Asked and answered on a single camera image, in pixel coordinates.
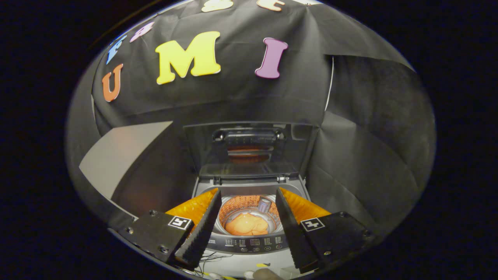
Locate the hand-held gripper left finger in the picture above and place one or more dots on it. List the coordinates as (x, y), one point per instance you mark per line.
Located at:
(202, 233)

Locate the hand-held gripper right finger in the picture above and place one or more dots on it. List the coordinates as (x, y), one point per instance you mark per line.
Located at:
(295, 237)

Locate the grey washing machine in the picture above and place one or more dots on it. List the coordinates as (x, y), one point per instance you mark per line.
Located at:
(253, 243)

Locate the orange polo shirt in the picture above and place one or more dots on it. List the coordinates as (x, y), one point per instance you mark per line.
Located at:
(247, 225)

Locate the dark washing machine lid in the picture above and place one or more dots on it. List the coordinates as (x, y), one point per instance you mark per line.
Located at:
(202, 147)

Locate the black backdrop cloth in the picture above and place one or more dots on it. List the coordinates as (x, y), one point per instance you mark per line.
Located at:
(369, 155)

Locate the grey cabinet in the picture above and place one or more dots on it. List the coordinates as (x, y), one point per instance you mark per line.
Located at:
(116, 151)

